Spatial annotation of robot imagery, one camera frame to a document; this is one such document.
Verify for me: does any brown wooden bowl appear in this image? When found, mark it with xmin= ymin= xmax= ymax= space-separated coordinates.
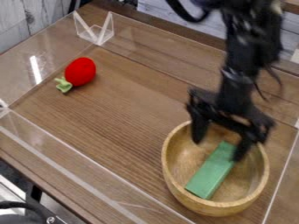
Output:
xmin=162 ymin=122 xmax=270 ymax=217

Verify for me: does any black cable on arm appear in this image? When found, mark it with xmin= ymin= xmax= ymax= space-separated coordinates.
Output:
xmin=164 ymin=0 xmax=211 ymax=24

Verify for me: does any black equipment under table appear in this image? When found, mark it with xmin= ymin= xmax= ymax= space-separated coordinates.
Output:
xmin=0 ymin=182 xmax=75 ymax=224

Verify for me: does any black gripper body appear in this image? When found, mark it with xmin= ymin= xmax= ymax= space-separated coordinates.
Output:
xmin=186 ymin=68 xmax=275 ymax=143

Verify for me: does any green rectangular block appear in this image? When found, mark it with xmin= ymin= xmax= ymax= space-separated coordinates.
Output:
xmin=184 ymin=141 xmax=235 ymax=200

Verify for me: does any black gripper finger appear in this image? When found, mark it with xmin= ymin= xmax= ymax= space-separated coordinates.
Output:
xmin=187 ymin=105 xmax=210 ymax=144
xmin=232 ymin=131 xmax=258 ymax=162

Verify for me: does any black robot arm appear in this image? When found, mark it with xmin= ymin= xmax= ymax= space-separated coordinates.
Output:
xmin=183 ymin=0 xmax=283 ymax=161

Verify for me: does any clear acrylic corner bracket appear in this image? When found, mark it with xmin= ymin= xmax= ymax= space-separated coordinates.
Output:
xmin=72 ymin=11 xmax=115 ymax=46

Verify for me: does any red plush strawberry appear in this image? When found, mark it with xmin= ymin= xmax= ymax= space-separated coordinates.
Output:
xmin=55 ymin=57 xmax=98 ymax=94

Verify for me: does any clear acrylic enclosure wall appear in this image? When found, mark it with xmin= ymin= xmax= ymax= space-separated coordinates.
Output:
xmin=0 ymin=5 xmax=299 ymax=224

